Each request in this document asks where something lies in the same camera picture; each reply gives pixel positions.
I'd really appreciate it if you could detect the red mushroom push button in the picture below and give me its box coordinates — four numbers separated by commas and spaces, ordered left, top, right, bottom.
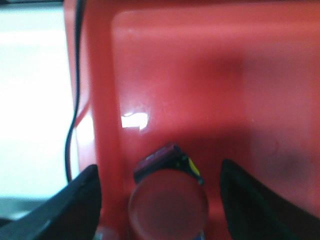
128, 142, 209, 240

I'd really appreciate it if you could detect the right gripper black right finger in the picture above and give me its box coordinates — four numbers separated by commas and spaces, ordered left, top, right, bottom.
220, 159, 320, 240

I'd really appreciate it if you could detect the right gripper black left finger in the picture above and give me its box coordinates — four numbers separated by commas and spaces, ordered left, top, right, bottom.
0, 164, 102, 240

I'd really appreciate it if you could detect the red plastic bin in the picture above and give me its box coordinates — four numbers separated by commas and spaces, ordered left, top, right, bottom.
76, 0, 320, 240

